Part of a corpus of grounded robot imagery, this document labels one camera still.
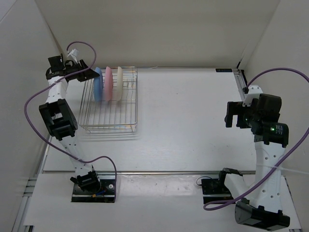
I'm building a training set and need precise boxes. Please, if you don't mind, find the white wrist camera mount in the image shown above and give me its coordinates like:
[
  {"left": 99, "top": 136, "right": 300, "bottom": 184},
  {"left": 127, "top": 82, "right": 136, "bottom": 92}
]
[
  {"left": 242, "top": 85, "right": 263, "bottom": 107},
  {"left": 67, "top": 48, "right": 79, "bottom": 63}
]

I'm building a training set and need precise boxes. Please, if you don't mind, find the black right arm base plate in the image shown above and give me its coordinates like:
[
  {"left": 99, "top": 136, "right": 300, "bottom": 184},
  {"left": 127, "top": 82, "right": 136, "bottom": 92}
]
[{"left": 196, "top": 176, "right": 233, "bottom": 204}]

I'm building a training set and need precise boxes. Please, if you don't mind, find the chrome wire dish rack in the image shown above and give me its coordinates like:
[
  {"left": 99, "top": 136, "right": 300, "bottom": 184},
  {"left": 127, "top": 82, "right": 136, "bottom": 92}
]
[{"left": 78, "top": 66, "right": 138, "bottom": 133}]

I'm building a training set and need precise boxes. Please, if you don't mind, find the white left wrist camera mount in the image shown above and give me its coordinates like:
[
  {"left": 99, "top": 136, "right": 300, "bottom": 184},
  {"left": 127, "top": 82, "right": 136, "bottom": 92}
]
[{"left": 67, "top": 48, "right": 79, "bottom": 63}]

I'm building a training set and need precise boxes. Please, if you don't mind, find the pink plastic plate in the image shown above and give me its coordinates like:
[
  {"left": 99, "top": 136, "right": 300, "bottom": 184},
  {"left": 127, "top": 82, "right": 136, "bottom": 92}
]
[{"left": 104, "top": 67, "right": 113, "bottom": 102}]

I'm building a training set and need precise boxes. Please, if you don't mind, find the aluminium table frame rail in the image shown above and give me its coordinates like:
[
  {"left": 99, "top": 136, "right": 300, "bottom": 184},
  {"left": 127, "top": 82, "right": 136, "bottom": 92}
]
[{"left": 232, "top": 68, "right": 247, "bottom": 101}]

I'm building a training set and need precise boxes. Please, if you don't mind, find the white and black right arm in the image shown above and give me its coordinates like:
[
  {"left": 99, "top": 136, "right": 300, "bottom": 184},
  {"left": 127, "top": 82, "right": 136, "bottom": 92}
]
[{"left": 217, "top": 94, "right": 290, "bottom": 232}]

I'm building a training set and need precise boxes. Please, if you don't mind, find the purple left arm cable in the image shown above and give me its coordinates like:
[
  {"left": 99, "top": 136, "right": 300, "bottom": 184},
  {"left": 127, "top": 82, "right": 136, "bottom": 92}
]
[{"left": 25, "top": 42, "right": 118, "bottom": 179}]

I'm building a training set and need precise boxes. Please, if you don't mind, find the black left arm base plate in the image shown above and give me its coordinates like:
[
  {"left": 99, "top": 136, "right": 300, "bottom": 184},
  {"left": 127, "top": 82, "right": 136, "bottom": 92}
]
[{"left": 70, "top": 171, "right": 116, "bottom": 203}]

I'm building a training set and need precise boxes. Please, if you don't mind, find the blue plastic plate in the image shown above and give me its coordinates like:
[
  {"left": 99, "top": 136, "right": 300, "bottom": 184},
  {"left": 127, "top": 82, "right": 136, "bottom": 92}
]
[{"left": 94, "top": 67, "right": 103, "bottom": 102}]

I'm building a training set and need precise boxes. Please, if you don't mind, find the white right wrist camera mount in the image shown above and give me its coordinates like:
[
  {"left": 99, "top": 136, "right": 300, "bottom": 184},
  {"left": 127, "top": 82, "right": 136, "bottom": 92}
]
[{"left": 242, "top": 85, "right": 263, "bottom": 107}]

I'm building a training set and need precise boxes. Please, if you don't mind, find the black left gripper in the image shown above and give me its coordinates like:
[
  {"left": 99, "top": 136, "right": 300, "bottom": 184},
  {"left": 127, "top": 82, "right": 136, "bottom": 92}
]
[{"left": 65, "top": 59, "right": 100, "bottom": 82}]

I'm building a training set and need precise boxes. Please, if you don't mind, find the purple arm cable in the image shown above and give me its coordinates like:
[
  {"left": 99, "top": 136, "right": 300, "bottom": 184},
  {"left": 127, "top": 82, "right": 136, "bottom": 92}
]
[
  {"left": 25, "top": 42, "right": 118, "bottom": 179},
  {"left": 203, "top": 68, "right": 309, "bottom": 211}
]

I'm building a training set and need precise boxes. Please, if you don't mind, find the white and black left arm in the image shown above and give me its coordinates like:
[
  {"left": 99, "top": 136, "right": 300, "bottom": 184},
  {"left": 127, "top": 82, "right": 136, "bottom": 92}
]
[{"left": 39, "top": 55, "right": 101, "bottom": 194}]

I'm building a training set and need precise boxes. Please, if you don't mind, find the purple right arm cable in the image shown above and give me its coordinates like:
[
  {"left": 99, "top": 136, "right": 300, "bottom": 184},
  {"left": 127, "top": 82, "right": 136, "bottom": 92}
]
[{"left": 203, "top": 68, "right": 309, "bottom": 211}]

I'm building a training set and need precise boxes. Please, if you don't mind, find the cream plastic plate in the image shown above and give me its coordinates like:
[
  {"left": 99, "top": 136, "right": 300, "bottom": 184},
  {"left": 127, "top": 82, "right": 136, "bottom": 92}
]
[{"left": 116, "top": 66, "right": 123, "bottom": 101}]

